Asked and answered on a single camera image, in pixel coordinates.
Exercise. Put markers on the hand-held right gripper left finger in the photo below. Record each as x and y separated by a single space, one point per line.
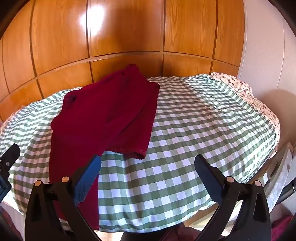
89 178

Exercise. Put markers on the green checked blanket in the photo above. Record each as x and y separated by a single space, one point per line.
185 139

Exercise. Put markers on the dark red knit garment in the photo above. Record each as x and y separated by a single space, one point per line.
104 111

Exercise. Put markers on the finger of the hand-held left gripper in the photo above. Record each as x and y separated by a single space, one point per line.
11 151

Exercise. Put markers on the floral bed sheet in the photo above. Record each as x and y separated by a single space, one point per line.
242 90

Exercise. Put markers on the dark red cloth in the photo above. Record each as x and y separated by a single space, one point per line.
283 226

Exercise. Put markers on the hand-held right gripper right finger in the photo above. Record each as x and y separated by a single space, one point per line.
208 178

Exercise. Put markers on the wooden panelled headboard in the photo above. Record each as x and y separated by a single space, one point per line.
115 34

